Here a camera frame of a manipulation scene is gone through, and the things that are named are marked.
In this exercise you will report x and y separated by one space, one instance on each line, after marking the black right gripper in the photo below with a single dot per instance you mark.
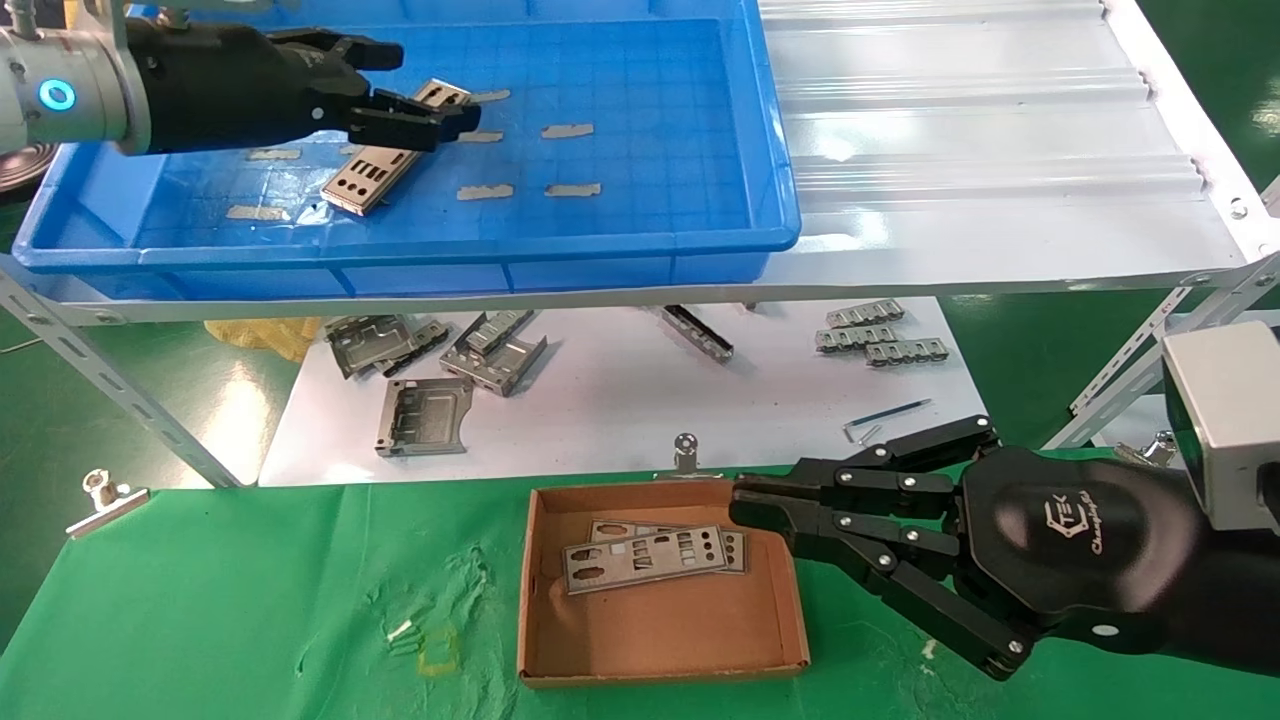
1080 540

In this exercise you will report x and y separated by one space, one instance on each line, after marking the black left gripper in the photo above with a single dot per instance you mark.
230 90

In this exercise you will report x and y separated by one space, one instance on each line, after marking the silver metal IO shield plate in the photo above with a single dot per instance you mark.
640 555
365 180
650 529

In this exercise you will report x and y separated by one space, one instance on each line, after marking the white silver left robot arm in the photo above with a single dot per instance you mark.
90 70

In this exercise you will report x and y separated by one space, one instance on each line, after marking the brown cardboard box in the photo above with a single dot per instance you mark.
660 630

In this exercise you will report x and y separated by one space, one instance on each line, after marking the blue plastic tray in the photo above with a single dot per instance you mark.
650 200

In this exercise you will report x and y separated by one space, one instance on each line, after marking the thin allen key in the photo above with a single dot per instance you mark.
890 412

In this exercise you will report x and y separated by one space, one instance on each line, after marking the small notched metal strip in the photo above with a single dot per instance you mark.
905 353
855 339
865 315

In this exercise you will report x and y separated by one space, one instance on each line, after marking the yellow plastic bag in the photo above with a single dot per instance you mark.
270 335

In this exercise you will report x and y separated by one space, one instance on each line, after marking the flat grey metal plate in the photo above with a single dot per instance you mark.
425 415

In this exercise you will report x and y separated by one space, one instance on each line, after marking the round ribbed metal disc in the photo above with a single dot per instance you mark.
25 170

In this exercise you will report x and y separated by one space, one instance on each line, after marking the white metal shelf rack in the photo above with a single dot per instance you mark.
950 150

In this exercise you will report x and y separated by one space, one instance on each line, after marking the faint yellow tape square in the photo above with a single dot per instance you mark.
440 672

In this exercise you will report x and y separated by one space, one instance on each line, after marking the green table cloth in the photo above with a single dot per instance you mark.
250 600

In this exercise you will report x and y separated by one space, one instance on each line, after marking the long narrow metal bracket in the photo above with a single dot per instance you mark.
700 338

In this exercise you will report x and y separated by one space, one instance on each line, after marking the small grey metal bracket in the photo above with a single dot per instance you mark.
428 338

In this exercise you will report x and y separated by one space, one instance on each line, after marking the large grey metal bracket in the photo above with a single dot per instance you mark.
360 342

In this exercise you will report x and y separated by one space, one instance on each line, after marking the slotted grey metal bracket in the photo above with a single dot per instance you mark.
500 328

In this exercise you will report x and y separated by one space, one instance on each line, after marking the folded grey metal bracket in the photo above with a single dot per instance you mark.
495 368

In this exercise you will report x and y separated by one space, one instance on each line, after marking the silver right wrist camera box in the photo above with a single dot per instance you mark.
1230 420

